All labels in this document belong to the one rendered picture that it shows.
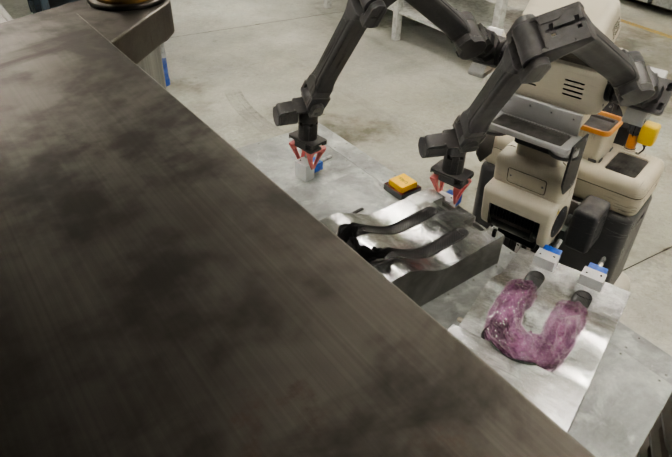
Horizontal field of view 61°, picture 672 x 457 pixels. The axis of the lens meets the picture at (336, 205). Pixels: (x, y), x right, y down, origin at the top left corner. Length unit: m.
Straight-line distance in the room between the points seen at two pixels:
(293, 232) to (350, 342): 0.09
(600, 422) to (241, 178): 0.99
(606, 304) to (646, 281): 1.57
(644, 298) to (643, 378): 1.52
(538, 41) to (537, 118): 0.54
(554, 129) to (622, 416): 0.75
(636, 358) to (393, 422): 1.17
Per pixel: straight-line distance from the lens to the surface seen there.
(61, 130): 0.48
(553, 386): 1.13
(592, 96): 1.62
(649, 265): 3.08
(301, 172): 1.74
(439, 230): 1.44
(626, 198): 2.00
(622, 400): 1.31
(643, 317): 2.78
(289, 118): 1.63
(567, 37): 1.15
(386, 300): 0.30
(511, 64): 1.19
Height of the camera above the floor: 1.75
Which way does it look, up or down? 35 degrees down
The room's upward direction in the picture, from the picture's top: 2 degrees clockwise
